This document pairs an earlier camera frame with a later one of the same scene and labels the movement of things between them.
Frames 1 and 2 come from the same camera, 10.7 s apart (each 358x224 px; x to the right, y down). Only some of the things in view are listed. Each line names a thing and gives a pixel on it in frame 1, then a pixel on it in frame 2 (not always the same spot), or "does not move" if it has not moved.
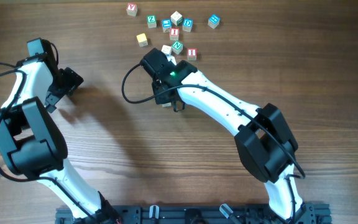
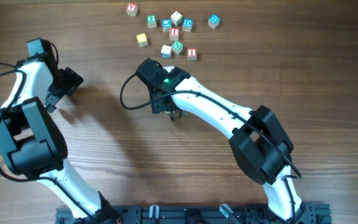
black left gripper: [74, 80] does not move
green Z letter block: [151, 21] does not move
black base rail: [308, 213] does not move
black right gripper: [156, 88] -> [157, 109]
